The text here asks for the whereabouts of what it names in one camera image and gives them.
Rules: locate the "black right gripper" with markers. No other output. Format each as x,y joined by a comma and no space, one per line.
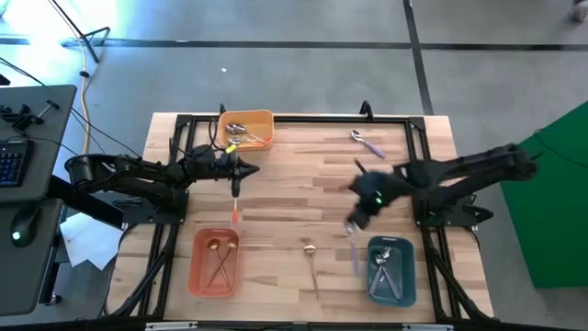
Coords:
376,193

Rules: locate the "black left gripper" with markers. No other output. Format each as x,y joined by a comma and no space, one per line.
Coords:
220,167

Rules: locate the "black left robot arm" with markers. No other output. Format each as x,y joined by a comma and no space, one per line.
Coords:
119,172

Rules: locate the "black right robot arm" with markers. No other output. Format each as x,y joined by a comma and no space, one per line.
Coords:
478,165

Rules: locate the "yellow tag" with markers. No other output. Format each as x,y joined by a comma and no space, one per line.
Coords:
230,148

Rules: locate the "yellow plastic bin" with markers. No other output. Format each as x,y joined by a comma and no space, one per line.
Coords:
262,119

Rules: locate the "teal plastic bin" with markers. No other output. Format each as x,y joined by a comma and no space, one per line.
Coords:
404,294

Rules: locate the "orange plastic bin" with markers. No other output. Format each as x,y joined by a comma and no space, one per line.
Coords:
197,285

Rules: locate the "white paper sheets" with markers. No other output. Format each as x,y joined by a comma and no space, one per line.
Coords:
87,243

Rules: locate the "green board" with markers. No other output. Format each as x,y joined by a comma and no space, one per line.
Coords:
551,207

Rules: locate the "grey desk top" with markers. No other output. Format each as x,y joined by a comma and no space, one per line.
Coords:
50,156
27,276

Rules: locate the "black tripod stand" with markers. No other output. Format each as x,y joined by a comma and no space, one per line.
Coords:
85,36

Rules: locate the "black computer mouse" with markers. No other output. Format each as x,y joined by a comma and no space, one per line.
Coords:
25,225

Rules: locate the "black desk clamp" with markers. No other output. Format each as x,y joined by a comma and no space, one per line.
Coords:
20,120

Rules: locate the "black keyboard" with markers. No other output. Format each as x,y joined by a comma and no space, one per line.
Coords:
14,163

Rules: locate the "rounded table edge bracket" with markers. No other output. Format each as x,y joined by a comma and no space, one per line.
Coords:
366,109
222,109

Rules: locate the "black table frame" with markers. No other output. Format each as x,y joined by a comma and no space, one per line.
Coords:
321,118

